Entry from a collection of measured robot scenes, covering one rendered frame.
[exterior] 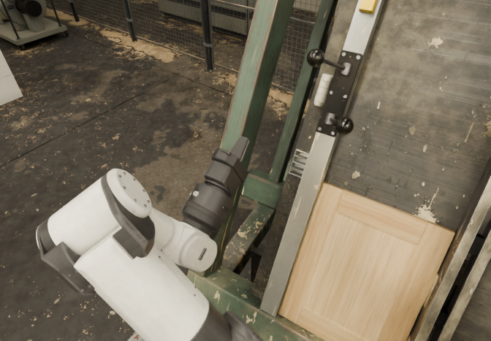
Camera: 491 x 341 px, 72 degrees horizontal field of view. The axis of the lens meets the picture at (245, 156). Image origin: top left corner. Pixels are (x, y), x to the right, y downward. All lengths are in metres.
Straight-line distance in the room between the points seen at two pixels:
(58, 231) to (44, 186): 2.53
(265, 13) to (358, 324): 0.83
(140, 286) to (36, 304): 1.94
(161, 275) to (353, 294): 0.62
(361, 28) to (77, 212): 0.69
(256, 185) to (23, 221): 2.08
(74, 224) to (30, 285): 1.99
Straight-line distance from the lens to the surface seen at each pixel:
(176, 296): 0.46
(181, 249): 0.61
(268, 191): 1.00
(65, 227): 0.48
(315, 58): 0.75
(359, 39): 0.86
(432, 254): 0.91
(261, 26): 0.92
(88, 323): 2.18
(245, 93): 0.92
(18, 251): 2.65
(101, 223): 0.46
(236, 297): 1.06
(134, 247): 0.43
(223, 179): 0.68
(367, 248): 0.92
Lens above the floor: 1.85
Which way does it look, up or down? 41 degrees down
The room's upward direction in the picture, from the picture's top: straight up
